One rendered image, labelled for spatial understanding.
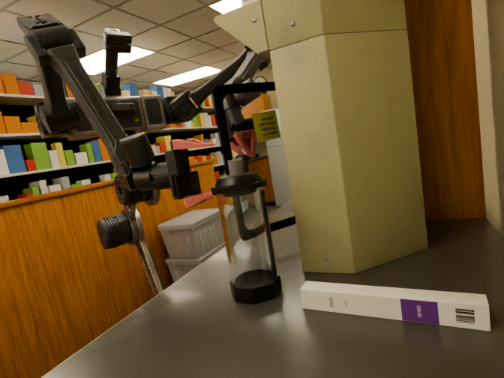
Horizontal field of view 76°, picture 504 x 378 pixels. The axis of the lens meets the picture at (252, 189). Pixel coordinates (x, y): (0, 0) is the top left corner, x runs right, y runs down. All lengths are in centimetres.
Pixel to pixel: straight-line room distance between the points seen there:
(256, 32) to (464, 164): 64
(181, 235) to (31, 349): 127
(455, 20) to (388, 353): 81
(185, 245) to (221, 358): 247
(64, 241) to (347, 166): 222
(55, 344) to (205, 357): 219
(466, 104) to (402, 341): 68
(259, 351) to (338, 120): 43
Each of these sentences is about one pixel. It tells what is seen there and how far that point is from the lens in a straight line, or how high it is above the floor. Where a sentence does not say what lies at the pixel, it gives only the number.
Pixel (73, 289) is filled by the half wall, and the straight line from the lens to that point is 267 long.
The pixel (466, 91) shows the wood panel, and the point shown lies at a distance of 102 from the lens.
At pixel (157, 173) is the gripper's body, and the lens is 70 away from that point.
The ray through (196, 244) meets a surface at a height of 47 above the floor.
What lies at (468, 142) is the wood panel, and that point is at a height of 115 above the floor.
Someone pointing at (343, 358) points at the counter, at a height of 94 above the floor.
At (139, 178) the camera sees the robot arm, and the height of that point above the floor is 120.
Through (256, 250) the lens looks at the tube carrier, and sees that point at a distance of 60.
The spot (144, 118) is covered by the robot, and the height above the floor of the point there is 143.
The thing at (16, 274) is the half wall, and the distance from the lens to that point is 246.
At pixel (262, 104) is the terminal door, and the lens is 88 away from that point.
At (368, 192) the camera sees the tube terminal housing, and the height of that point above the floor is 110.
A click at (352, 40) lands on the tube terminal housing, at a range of 70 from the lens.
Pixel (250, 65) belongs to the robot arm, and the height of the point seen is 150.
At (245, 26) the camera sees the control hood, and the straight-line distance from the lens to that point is 73.
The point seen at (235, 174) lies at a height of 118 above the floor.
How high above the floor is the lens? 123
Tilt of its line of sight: 8 degrees down
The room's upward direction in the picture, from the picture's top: 10 degrees counter-clockwise
